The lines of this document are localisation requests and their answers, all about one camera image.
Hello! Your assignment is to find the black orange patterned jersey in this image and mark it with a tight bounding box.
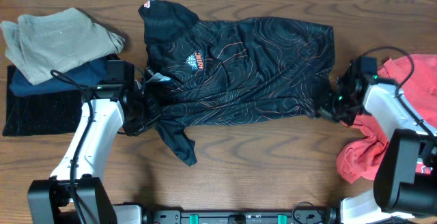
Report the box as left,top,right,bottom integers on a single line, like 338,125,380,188
139,0,335,166

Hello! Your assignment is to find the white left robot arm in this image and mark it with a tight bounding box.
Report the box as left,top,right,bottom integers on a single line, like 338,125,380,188
27,84,161,223

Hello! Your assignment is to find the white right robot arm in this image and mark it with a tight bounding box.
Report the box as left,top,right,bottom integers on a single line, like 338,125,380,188
318,66,436,223

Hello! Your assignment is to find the navy blue folded garment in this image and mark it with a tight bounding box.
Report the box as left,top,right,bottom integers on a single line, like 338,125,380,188
9,55,113,98

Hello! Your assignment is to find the red t-shirt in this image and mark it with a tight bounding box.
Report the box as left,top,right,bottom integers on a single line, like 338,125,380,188
337,54,436,183

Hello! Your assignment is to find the black sparkly folded garment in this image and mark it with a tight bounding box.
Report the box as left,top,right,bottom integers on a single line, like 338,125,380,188
2,87,82,137

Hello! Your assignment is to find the beige folded garment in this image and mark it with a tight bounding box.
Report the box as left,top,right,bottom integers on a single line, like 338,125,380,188
1,8,125,85

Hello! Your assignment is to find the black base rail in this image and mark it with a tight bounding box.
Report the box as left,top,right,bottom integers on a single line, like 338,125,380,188
143,208,341,224

